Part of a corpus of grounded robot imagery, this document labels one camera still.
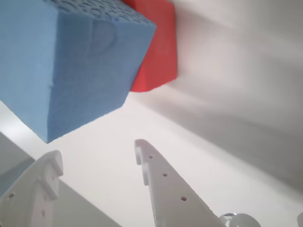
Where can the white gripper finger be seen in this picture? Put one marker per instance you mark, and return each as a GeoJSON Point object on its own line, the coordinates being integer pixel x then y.
{"type": "Point", "coordinates": [172, 196]}
{"type": "Point", "coordinates": [26, 198]}

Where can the blue foam cube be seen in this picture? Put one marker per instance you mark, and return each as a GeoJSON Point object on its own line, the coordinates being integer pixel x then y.
{"type": "Point", "coordinates": [71, 66]}

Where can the red foam cube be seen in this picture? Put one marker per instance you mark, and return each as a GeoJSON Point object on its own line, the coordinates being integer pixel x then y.
{"type": "Point", "coordinates": [158, 52]}

